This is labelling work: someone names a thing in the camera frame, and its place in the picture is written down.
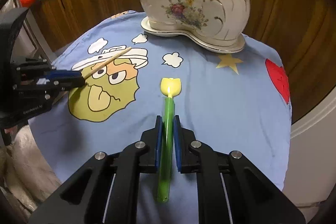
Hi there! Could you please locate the green handled yellow spoon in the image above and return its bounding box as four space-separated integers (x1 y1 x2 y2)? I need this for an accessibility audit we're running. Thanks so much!
157 78 182 203

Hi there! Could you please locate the cream floral ceramic utensil holder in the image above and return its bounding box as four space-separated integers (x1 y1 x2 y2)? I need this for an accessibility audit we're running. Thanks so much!
140 0 250 54

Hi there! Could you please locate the operator hand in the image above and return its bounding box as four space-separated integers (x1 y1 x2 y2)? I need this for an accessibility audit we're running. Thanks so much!
5 124 23 139

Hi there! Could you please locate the blue cartoon tablecloth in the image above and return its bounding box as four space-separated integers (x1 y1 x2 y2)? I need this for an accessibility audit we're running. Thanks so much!
27 9 293 224

